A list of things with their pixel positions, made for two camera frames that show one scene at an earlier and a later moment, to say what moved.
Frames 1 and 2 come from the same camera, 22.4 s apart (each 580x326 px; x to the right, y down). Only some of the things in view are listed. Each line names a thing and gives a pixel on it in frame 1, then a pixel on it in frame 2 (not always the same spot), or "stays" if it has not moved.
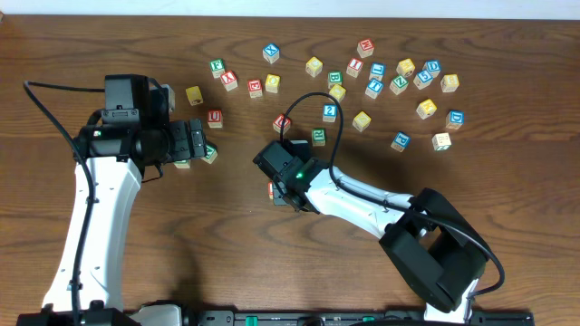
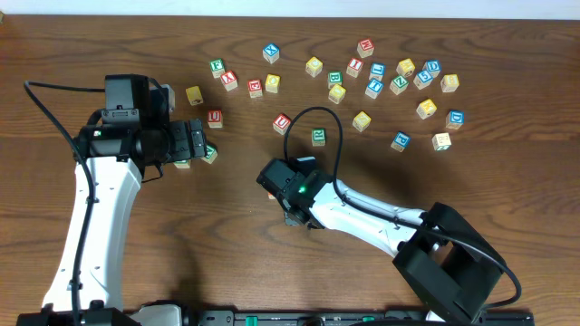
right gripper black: x=281 y=195 -> x=294 y=216
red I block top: x=354 y=67 stays
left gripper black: x=196 y=139 stays
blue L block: x=377 y=71 stays
